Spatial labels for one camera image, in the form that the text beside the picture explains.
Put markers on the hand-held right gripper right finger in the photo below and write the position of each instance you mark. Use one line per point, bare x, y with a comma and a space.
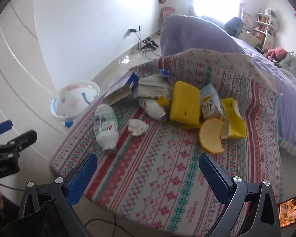
215, 177

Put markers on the white paper carton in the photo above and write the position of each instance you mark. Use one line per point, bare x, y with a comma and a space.
150, 86

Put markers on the pink plush toy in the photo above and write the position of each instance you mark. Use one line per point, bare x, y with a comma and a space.
277, 53

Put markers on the crushed yellow carton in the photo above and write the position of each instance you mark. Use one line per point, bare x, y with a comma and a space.
234, 118

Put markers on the black wall power adapter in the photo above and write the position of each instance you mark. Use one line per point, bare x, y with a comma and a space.
133, 30

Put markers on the white plastic bottle green label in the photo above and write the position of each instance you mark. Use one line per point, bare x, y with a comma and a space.
104, 128

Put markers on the white cartoon print bucket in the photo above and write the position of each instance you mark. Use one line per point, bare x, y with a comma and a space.
71, 98

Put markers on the bright window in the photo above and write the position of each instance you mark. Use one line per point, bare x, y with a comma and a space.
217, 2

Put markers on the beige box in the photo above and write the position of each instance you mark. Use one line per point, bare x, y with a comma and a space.
249, 39

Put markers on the yellow plastic wrapper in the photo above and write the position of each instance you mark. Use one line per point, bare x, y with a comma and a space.
163, 101

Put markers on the white tissue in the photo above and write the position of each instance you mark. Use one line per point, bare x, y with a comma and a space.
138, 127

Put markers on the dark office chair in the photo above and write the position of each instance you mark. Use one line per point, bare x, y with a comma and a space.
234, 26

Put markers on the bright orange screen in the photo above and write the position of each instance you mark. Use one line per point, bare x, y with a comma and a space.
292, 209

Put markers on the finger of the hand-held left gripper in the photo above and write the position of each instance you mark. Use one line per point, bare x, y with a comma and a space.
1, 127
24, 138

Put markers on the blue cardboard box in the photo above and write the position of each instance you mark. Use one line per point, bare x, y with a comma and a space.
124, 81

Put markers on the white bookshelf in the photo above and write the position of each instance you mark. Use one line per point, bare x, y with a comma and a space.
264, 27

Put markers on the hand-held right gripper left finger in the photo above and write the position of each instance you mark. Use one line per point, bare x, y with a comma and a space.
82, 175

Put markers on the purple pillow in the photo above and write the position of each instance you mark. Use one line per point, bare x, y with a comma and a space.
192, 34

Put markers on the grey plush toy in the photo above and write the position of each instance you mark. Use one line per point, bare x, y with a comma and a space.
292, 64

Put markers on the beige milk carton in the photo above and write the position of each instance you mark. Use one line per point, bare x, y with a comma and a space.
209, 103

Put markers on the patterned knit blanket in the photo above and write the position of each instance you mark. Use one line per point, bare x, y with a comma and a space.
162, 167

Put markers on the yellow sponge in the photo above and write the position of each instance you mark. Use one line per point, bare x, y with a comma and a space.
185, 103

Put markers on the white wardrobe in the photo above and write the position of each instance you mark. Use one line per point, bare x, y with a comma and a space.
9, 66

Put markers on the blue printed carton piece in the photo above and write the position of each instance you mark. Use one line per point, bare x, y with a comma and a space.
166, 71

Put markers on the bed with purple sheet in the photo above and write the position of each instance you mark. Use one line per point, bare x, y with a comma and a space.
286, 98

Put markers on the crushed white plastic bottle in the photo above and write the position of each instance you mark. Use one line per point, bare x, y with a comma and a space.
154, 109

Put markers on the black red electronic device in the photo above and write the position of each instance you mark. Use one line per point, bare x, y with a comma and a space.
150, 44

